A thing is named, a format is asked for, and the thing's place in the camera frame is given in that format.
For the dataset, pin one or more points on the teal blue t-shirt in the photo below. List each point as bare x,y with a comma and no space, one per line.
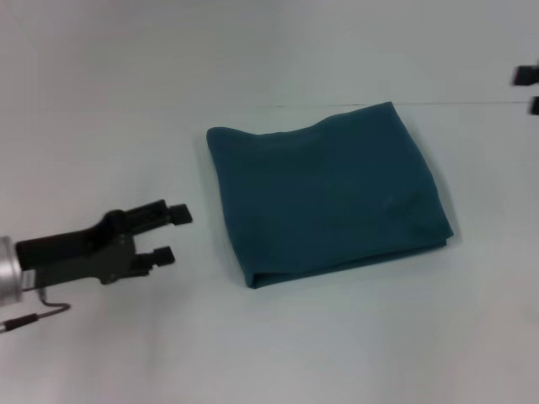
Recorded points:
328,189

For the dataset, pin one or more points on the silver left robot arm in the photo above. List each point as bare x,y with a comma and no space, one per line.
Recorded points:
9,273

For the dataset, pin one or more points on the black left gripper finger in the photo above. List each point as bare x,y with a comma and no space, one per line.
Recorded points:
168,214
156,256

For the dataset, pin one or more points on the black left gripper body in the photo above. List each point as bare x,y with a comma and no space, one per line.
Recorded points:
80,252

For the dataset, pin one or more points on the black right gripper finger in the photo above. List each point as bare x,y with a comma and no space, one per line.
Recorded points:
534,105
525,76

